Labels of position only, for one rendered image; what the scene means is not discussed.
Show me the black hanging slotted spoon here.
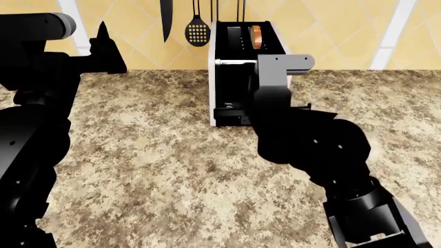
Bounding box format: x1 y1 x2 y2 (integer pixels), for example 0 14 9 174
184 0 212 48

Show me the brown bread slice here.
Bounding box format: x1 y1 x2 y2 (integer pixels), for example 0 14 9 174
249 25 263 50

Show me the black hanging kitchen knife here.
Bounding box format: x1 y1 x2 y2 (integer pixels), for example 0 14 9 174
159 0 175 43

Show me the black hanging utensil handle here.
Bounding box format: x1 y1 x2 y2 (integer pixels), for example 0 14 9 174
209 0 221 23
236 0 247 23

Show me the silver toaster lever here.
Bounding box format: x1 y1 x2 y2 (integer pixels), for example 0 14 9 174
216 59 258 66

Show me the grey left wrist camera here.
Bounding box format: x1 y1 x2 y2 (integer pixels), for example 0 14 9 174
0 12 77 41

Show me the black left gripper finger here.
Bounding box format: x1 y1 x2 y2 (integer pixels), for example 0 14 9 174
90 21 111 56
90 38 128 76

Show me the white and black toaster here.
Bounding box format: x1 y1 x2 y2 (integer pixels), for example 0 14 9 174
208 20 294 127

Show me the grey right wrist camera bracket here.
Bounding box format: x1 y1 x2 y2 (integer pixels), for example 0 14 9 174
256 54 316 90

